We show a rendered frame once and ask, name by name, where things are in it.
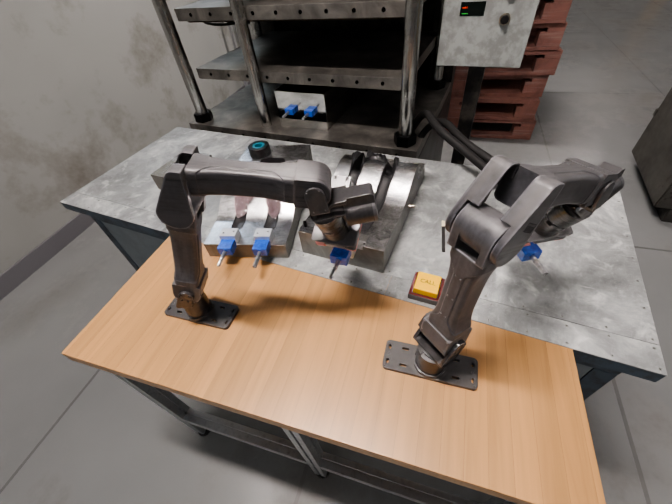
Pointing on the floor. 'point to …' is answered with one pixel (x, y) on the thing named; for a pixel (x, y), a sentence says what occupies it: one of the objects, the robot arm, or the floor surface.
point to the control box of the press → (482, 45)
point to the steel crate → (658, 158)
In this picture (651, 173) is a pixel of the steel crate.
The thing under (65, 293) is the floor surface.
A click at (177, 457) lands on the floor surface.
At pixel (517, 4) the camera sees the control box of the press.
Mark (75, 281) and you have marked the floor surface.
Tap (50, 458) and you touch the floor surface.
